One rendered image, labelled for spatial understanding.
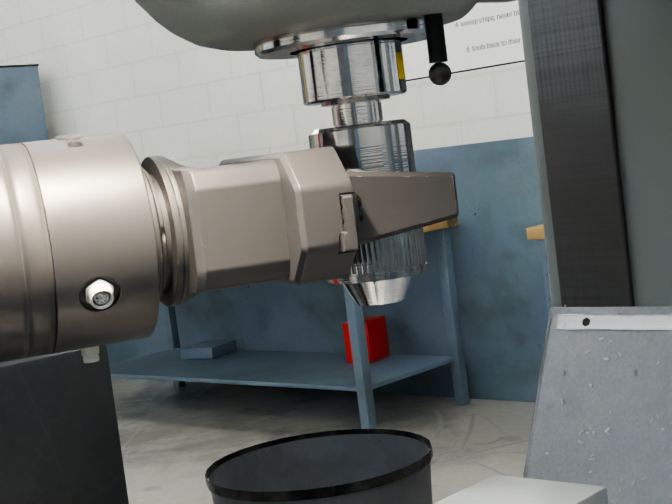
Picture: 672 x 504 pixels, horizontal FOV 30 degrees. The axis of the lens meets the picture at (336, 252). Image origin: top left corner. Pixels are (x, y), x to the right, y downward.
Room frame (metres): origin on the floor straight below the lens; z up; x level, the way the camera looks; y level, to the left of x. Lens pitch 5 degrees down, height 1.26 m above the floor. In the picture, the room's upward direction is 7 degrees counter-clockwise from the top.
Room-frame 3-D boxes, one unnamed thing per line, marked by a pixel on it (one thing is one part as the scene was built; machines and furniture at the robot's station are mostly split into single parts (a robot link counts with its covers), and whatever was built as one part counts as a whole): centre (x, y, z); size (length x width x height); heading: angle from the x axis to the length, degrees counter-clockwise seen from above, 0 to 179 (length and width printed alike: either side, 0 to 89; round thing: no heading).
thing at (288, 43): (0.57, -0.02, 1.31); 0.09 x 0.09 x 0.01
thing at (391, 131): (0.57, -0.02, 1.26); 0.05 x 0.05 x 0.01
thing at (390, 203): (0.54, -0.03, 1.23); 0.06 x 0.02 x 0.03; 111
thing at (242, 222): (0.54, 0.07, 1.23); 0.13 x 0.12 x 0.10; 21
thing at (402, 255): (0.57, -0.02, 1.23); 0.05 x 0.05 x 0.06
